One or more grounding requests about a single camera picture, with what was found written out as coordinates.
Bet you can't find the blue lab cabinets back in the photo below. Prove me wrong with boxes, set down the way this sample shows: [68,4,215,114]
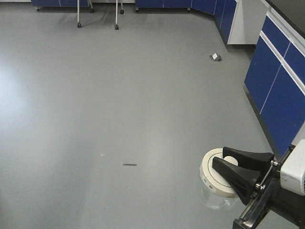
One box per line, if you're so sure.
[30,0,269,45]

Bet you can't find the wheeled chair leg right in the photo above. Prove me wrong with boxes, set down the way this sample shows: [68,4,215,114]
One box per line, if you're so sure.
[114,0,124,30]

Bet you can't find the blue lab cabinets right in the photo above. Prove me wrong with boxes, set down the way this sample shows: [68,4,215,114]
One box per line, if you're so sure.
[244,0,305,155]

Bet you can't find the wheeled chair leg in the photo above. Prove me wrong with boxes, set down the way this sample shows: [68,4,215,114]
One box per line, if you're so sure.
[77,0,94,28]
[114,0,124,30]

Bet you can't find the wheeled chair leg left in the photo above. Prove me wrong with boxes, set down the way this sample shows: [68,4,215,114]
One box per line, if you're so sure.
[77,0,94,28]

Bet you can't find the blue lab cabinets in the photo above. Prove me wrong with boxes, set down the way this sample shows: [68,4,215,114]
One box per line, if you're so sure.
[30,0,269,45]
[244,0,305,155]

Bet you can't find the glass jar with white lid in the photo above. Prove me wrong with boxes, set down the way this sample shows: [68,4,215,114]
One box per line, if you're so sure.
[196,148,238,210]

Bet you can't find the floor socket box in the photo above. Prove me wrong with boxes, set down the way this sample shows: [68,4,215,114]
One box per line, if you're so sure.
[209,53,222,62]

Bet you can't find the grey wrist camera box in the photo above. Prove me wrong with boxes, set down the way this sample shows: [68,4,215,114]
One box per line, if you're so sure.
[280,139,305,196]

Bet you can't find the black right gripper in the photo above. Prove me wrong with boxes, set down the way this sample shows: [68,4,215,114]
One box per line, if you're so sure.
[212,145,305,229]

